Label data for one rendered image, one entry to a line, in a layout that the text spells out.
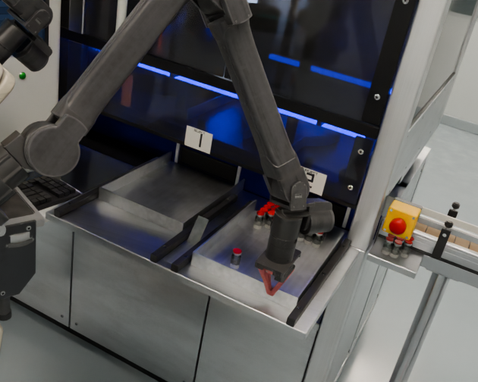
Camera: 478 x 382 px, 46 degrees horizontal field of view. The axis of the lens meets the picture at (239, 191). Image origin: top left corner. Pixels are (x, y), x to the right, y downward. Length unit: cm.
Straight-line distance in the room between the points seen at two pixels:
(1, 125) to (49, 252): 65
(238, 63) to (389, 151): 53
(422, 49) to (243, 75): 48
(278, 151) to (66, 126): 39
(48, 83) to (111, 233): 55
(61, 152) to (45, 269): 137
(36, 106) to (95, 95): 83
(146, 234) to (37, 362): 104
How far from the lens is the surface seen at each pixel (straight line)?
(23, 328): 245
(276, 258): 115
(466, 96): 606
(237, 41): 101
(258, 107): 103
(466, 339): 295
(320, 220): 115
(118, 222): 143
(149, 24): 95
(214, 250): 137
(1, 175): 90
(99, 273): 205
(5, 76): 102
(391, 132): 139
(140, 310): 201
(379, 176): 143
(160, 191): 159
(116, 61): 93
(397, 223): 142
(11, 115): 170
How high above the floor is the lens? 163
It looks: 27 degrees down
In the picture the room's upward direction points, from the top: 11 degrees clockwise
